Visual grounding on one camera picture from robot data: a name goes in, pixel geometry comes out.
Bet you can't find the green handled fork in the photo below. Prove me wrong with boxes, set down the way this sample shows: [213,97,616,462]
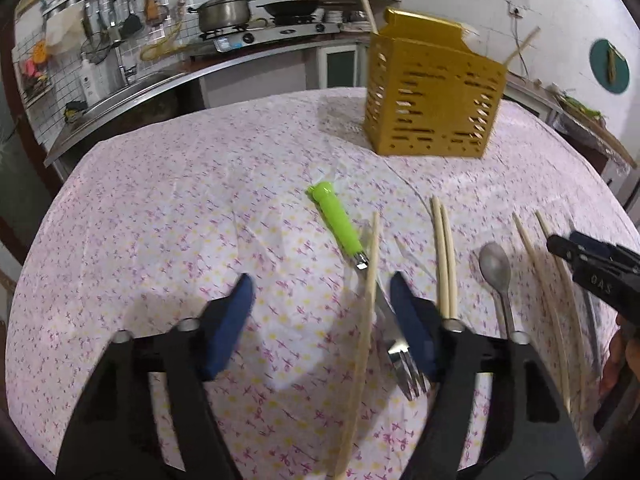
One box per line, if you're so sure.
[307,181,426,401]

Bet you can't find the wooden chopstick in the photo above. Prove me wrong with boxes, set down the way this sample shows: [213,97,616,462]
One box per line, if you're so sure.
[502,26,540,67]
[440,204,458,318]
[431,196,449,318]
[360,0,378,35]
[534,211,587,415]
[512,212,572,413]
[333,211,380,479]

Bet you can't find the kitchen counter cabinets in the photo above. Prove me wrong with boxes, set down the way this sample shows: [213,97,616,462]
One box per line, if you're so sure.
[43,35,633,188]

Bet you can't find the right hand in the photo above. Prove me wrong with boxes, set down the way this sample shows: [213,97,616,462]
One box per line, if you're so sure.
[599,330,640,399]

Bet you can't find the metal spoon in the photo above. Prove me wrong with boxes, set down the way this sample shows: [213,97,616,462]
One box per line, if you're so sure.
[478,242,515,338]

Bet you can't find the wooden board with vegetables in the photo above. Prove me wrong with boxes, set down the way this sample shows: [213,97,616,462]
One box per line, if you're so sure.
[551,91,638,171]

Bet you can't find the teal round cutting board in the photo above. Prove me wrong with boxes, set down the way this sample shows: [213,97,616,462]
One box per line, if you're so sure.
[589,38,630,94]

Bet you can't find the pink floral tablecloth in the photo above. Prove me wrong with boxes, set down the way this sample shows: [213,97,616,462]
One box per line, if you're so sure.
[6,89,639,479]

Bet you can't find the yellow perforated utensil holder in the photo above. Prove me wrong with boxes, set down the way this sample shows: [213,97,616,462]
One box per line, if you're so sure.
[363,8,506,158]

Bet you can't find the steel sink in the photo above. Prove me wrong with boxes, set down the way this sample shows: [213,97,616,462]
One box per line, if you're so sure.
[79,70,182,120]

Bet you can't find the white soap bottle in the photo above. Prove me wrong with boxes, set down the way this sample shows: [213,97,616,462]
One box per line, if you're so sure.
[78,54,101,107]

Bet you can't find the black wok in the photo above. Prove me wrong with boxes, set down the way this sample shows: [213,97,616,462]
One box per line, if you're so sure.
[260,0,320,20]

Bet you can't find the silver gas stove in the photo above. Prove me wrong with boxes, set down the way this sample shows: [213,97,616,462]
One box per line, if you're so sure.
[191,21,342,55]

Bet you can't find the steel cooking pot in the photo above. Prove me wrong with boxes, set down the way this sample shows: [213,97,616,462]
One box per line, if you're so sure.
[186,0,254,34]

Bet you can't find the wall power socket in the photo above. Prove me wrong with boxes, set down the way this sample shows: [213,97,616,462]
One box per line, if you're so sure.
[506,0,530,18]

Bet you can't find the wall utensil rack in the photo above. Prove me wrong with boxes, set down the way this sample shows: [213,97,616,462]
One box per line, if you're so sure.
[14,0,172,61]

